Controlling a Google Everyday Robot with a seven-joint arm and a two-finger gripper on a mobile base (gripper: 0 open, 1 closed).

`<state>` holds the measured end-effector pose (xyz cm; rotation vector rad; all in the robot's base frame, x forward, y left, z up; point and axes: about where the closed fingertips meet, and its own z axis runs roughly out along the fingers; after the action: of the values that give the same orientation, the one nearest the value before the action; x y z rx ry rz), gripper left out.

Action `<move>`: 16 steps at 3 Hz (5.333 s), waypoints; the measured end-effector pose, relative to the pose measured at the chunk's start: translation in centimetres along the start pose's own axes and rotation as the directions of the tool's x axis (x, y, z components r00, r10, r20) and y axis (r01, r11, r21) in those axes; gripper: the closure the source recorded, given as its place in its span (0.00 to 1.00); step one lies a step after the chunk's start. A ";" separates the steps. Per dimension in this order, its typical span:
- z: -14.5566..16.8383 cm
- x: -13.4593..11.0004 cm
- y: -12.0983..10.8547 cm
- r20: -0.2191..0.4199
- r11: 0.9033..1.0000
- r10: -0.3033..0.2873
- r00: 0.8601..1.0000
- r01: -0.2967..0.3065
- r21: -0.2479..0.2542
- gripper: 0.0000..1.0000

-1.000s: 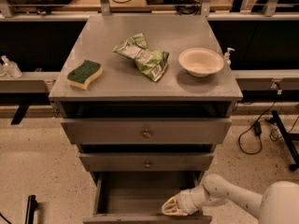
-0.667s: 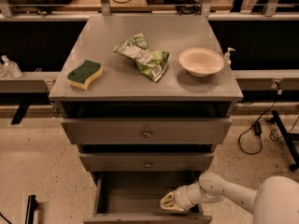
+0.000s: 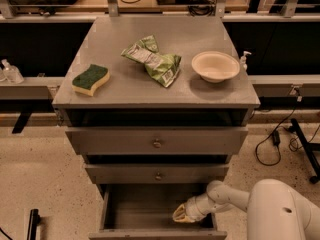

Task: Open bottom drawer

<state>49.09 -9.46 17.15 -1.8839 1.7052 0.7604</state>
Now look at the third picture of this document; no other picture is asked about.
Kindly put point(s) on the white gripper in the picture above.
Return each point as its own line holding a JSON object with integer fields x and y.
{"x": 192, "y": 209}

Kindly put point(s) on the grey bottom drawer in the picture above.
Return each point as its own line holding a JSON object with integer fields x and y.
{"x": 144, "y": 212}

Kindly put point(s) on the grey drawer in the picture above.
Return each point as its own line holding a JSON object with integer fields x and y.
{"x": 155, "y": 173}
{"x": 144, "y": 212}
{"x": 156, "y": 140}

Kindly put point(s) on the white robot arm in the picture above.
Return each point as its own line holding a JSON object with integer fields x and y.
{"x": 275, "y": 211}

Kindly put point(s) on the grey top drawer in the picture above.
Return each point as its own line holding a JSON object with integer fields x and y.
{"x": 156, "y": 140}

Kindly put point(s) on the grey middle drawer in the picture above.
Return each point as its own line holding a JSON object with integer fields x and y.
{"x": 155, "y": 173}

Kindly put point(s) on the grey drawer cabinet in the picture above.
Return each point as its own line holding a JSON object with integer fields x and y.
{"x": 130, "y": 98}

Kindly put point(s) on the black stand leg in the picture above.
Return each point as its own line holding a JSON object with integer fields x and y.
{"x": 309, "y": 149}

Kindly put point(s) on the black floor bar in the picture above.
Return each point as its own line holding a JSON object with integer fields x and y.
{"x": 34, "y": 220}

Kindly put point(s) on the green crumpled chip bag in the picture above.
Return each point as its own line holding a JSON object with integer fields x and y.
{"x": 163, "y": 68}

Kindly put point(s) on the white bowl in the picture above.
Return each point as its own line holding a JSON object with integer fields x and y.
{"x": 215, "y": 67}

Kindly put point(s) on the white pump bottle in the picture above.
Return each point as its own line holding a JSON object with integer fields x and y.
{"x": 243, "y": 59}

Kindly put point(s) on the green yellow sponge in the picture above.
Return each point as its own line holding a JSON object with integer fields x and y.
{"x": 90, "y": 80}

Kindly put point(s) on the clear sanitizer bottle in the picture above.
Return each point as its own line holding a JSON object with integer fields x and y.
{"x": 12, "y": 73}

